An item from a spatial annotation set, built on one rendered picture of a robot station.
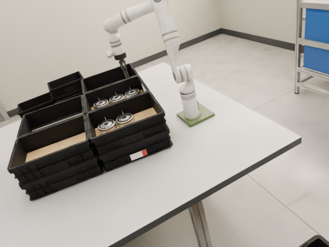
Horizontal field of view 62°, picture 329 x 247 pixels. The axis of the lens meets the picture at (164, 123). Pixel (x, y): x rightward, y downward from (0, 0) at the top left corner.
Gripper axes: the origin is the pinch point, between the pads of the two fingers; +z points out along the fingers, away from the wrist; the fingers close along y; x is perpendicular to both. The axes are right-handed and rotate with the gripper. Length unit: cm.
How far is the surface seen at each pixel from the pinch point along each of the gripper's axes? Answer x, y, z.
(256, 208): -54, -53, 101
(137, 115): 2.6, -24.4, 17.6
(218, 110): -46, -29, 30
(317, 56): -172, 34, 53
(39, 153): 61, -28, 18
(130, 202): 20, -75, 31
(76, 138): 40, -26, 18
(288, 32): -239, 163, 74
